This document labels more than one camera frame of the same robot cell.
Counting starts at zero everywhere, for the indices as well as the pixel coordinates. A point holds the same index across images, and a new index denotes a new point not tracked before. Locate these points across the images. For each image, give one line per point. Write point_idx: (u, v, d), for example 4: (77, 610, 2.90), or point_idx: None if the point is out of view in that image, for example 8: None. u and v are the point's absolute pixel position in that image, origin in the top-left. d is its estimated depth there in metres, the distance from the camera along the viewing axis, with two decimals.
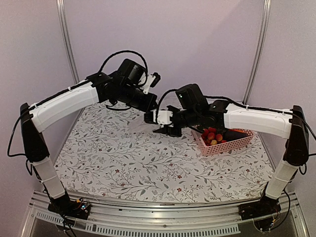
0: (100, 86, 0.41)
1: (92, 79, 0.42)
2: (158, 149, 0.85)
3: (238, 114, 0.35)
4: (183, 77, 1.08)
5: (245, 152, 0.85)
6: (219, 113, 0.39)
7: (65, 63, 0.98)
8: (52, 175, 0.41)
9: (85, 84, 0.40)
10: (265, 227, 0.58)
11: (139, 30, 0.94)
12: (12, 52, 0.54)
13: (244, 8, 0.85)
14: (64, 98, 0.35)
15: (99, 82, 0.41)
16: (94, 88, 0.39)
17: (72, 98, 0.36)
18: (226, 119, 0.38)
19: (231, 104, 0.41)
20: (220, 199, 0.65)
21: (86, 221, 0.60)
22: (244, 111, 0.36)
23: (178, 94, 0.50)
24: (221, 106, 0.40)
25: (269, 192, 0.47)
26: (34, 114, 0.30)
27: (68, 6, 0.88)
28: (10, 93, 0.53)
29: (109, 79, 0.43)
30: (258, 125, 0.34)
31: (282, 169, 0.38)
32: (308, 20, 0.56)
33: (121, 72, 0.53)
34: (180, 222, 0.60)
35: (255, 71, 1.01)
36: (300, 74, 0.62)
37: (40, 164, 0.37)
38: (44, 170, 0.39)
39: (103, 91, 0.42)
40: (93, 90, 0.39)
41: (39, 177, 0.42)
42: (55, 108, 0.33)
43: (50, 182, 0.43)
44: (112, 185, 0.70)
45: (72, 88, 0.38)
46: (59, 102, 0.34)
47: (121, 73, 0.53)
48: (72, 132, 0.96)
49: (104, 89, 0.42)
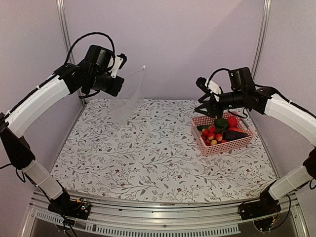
0: (68, 76, 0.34)
1: (59, 71, 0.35)
2: (158, 149, 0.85)
3: (280, 106, 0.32)
4: (183, 77, 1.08)
5: (245, 152, 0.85)
6: (264, 98, 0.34)
7: (65, 63, 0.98)
8: (45, 177, 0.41)
9: (53, 78, 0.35)
10: (265, 227, 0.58)
11: (140, 30, 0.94)
12: (10, 52, 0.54)
13: (244, 8, 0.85)
14: (35, 97, 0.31)
15: (66, 71, 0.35)
16: (61, 80, 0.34)
17: (40, 98, 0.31)
18: (268, 105, 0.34)
19: (276, 94, 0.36)
20: (220, 199, 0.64)
21: (87, 221, 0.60)
22: (286, 104, 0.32)
23: (230, 70, 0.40)
24: (266, 92, 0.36)
25: (271, 192, 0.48)
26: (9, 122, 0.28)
27: (68, 5, 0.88)
28: (10, 92, 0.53)
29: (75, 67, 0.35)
30: (295, 123, 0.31)
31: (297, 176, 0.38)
32: (308, 21, 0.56)
33: (88, 58, 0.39)
34: (180, 222, 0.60)
35: (255, 71, 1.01)
36: (300, 75, 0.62)
37: (29, 169, 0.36)
38: (34, 174, 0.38)
39: (73, 82, 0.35)
40: (61, 82, 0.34)
41: (32, 182, 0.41)
42: (27, 111, 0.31)
43: (44, 184, 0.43)
44: (113, 185, 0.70)
45: (40, 86, 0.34)
46: (31, 103, 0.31)
47: (87, 60, 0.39)
48: (72, 132, 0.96)
49: (73, 78, 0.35)
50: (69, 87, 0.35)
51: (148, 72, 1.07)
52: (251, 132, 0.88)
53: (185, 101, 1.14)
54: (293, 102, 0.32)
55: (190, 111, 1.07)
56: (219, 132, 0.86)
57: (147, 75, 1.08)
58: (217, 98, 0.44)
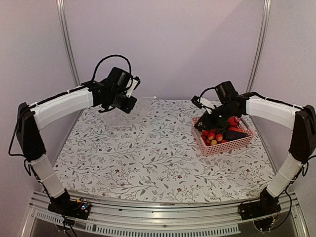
0: (95, 92, 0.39)
1: (88, 85, 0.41)
2: (158, 149, 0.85)
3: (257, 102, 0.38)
4: (183, 77, 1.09)
5: (245, 152, 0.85)
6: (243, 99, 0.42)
7: (65, 63, 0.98)
8: (50, 174, 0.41)
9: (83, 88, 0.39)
10: (266, 227, 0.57)
11: (140, 30, 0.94)
12: (10, 51, 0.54)
13: (243, 9, 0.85)
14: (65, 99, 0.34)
15: (94, 87, 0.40)
16: (90, 92, 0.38)
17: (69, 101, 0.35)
18: (248, 105, 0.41)
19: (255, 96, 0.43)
20: (220, 199, 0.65)
21: (86, 221, 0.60)
22: (261, 100, 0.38)
23: (217, 86, 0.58)
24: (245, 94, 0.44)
25: (272, 190, 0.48)
26: (36, 111, 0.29)
27: (68, 6, 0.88)
28: (9, 92, 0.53)
29: (101, 86, 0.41)
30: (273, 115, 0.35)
31: (287, 164, 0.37)
32: (308, 20, 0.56)
33: (111, 79, 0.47)
34: (180, 222, 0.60)
35: (255, 71, 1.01)
36: (300, 75, 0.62)
37: (39, 162, 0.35)
38: (41, 168, 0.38)
39: (98, 97, 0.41)
40: (90, 94, 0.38)
41: (37, 177, 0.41)
42: (54, 108, 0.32)
43: (49, 180, 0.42)
44: (112, 185, 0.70)
45: (70, 91, 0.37)
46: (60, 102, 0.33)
47: (110, 80, 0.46)
48: (72, 132, 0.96)
49: (98, 94, 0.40)
50: (94, 99, 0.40)
51: (148, 72, 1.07)
52: (251, 132, 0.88)
53: (185, 101, 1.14)
54: (269, 98, 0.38)
55: (190, 111, 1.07)
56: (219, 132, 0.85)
57: (147, 75, 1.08)
58: (209, 109, 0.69)
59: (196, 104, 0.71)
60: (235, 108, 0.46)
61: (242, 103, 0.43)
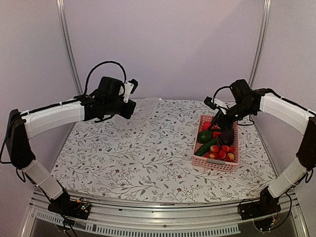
0: (87, 107, 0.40)
1: (80, 98, 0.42)
2: (158, 149, 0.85)
3: (276, 101, 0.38)
4: (183, 77, 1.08)
5: (245, 152, 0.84)
6: (258, 95, 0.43)
7: (65, 63, 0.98)
8: (45, 177, 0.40)
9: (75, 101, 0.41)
10: (265, 227, 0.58)
11: (140, 29, 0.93)
12: (8, 51, 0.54)
13: (244, 8, 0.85)
14: (58, 111, 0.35)
15: (86, 102, 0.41)
16: (82, 105, 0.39)
17: (61, 112, 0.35)
18: (262, 101, 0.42)
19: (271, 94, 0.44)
20: (220, 199, 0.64)
21: (86, 221, 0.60)
22: (280, 101, 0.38)
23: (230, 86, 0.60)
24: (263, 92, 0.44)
25: (273, 190, 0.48)
26: (27, 119, 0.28)
27: (68, 5, 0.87)
28: (9, 93, 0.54)
29: (94, 100, 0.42)
30: (289, 117, 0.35)
31: (293, 168, 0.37)
32: (308, 21, 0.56)
33: (101, 89, 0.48)
34: (180, 222, 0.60)
35: (256, 70, 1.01)
36: (300, 76, 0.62)
37: (29, 170, 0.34)
38: (35, 174, 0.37)
39: (90, 112, 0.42)
40: (81, 108, 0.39)
41: (33, 183, 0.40)
42: (45, 117, 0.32)
43: (44, 184, 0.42)
44: (112, 185, 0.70)
45: (63, 103, 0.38)
46: (53, 113, 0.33)
47: (101, 92, 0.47)
48: (72, 132, 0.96)
49: (91, 109, 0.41)
50: (85, 114, 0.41)
51: (148, 72, 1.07)
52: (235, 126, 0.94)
53: (185, 101, 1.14)
54: (284, 98, 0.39)
55: (190, 111, 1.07)
56: (215, 142, 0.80)
57: (147, 75, 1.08)
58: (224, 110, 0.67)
59: (210, 105, 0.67)
60: (249, 101, 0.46)
61: (257, 98, 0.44)
